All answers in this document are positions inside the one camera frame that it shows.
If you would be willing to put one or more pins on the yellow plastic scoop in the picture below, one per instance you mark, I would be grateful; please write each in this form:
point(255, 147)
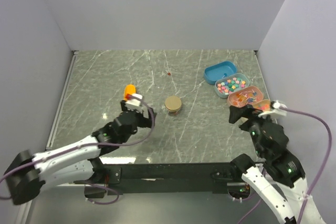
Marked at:
point(129, 91)

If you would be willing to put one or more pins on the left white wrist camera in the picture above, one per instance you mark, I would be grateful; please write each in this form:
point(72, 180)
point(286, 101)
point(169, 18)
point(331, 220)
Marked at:
point(134, 103)

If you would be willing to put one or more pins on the blue lollipop tray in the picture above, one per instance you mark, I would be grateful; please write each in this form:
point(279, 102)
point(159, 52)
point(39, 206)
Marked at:
point(219, 71)

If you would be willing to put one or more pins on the light blue star candy tray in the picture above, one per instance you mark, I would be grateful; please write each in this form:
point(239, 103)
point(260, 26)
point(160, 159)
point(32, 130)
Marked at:
point(228, 85)

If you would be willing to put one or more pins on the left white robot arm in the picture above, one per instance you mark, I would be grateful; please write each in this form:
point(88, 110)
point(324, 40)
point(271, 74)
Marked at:
point(29, 174)

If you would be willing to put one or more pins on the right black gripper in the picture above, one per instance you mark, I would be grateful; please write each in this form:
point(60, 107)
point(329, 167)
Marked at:
point(235, 113)

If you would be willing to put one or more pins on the pink lollipop tray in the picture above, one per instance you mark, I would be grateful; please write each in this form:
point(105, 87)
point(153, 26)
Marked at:
point(249, 95)

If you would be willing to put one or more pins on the beige round jar lid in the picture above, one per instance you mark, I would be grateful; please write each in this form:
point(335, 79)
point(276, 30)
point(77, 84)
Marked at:
point(173, 103)

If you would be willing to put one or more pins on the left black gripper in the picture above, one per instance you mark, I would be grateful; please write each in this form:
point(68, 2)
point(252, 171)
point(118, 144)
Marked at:
point(145, 121)

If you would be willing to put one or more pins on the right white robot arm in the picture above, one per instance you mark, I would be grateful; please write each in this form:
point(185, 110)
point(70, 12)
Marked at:
point(281, 182)

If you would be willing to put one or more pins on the clear plastic jar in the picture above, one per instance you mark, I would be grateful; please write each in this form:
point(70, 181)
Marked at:
point(173, 112)

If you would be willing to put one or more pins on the beige gummy candy tray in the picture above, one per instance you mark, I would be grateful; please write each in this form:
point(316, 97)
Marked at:
point(263, 105)

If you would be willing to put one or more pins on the black base beam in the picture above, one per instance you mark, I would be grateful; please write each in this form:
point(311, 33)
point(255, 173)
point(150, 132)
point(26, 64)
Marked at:
point(169, 178)

